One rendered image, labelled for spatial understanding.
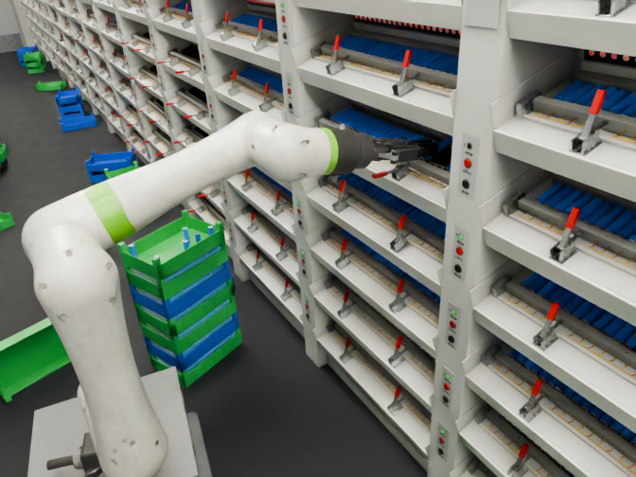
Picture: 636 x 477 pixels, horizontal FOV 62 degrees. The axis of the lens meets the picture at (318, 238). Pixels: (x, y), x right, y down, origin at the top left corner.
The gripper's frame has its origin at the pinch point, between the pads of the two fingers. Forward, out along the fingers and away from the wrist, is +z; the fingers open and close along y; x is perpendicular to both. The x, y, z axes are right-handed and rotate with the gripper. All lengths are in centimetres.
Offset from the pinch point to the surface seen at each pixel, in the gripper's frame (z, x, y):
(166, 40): 0, 2, -186
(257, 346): 2, -102, -70
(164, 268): -38, -57, -66
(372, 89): -7.5, 10.6, -11.6
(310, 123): -1.2, -5.3, -45.3
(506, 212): -0.5, -5.2, 26.3
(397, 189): -3.2, -10.3, -1.7
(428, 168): -0.3, -3.7, 3.5
